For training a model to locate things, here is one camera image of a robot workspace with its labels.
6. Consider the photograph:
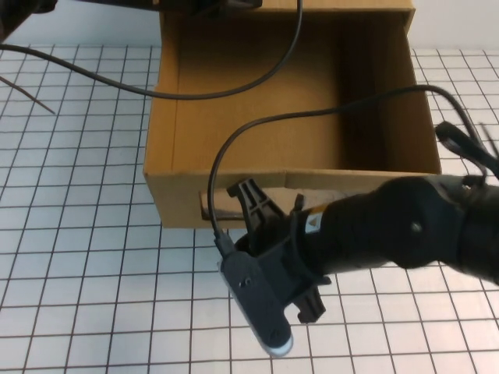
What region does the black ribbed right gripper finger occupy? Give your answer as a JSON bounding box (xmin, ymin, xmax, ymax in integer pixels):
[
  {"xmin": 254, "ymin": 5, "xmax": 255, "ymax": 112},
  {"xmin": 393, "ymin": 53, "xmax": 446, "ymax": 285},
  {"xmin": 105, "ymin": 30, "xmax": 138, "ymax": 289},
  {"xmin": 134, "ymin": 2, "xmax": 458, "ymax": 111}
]
[{"xmin": 225, "ymin": 177, "xmax": 288, "ymax": 251}]

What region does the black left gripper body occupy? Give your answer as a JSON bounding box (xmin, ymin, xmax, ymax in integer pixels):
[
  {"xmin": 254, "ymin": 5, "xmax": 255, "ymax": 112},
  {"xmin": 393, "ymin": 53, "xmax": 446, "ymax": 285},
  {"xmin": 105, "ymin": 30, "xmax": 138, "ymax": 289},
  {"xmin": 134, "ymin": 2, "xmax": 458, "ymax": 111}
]
[{"xmin": 157, "ymin": 0, "xmax": 263, "ymax": 19}]

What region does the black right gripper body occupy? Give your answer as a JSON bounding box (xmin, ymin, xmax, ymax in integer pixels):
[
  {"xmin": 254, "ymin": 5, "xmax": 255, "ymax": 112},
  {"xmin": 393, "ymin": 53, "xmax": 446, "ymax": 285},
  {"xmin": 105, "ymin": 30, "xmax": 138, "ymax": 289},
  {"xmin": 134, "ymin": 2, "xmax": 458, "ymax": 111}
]
[{"xmin": 235, "ymin": 205, "xmax": 337, "ymax": 274}]

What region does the cardboard drawer with window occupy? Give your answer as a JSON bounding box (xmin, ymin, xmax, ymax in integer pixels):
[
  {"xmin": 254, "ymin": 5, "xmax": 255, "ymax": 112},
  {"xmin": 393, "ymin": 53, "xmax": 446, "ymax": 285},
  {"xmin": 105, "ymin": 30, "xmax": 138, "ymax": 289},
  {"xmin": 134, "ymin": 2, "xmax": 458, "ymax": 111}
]
[{"xmin": 142, "ymin": 9, "xmax": 444, "ymax": 231}]

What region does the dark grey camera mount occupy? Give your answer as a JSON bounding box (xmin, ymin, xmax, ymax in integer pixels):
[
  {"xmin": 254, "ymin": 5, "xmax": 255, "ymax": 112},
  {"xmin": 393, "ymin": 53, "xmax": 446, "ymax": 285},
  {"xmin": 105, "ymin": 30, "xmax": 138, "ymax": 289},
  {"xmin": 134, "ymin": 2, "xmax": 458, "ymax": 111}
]
[{"xmin": 220, "ymin": 212, "xmax": 333, "ymax": 348}]

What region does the black right camera cable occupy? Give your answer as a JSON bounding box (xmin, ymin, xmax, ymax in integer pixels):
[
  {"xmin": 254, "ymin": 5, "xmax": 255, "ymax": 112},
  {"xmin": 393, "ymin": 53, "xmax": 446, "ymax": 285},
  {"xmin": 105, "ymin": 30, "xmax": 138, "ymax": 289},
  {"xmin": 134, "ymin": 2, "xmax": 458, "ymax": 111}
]
[{"xmin": 207, "ymin": 84, "xmax": 493, "ymax": 254}]

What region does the black camera cable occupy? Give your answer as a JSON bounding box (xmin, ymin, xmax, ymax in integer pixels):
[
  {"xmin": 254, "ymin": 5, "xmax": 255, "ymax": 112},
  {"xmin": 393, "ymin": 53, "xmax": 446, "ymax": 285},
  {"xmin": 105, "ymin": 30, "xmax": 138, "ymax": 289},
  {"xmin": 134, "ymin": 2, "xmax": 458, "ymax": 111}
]
[
  {"xmin": 0, "ymin": 0, "xmax": 305, "ymax": 99},
  {"xmin": 207, "ymin": 84, "xmax": 493, "ymax": 254}
]

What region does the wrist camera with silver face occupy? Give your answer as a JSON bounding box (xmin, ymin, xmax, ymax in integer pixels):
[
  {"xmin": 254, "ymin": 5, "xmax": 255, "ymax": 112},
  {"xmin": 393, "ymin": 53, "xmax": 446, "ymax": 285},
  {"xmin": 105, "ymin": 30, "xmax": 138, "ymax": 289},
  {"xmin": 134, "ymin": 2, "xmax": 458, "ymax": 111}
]
[{"xmin": 216, "ymin": 251, "xmax": 294, "ymax": 358}]

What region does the black left camera cable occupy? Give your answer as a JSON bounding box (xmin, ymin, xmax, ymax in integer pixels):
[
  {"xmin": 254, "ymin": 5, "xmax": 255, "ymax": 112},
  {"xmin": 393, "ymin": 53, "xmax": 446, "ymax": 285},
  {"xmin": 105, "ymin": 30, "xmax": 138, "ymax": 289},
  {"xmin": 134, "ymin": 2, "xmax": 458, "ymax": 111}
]
[{"xmin": 0, "ymin": 0, "xmax": 305, "ymax": 99}]

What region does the thin brown wire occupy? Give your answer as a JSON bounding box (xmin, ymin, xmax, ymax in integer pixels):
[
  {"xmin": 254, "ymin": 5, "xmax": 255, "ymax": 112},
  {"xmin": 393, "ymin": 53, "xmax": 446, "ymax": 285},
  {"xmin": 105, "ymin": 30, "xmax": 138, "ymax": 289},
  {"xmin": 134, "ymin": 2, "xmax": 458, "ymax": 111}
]
[{"xmin": 0, "ymin": 75, "xmax": 56, "ymax": 115}]

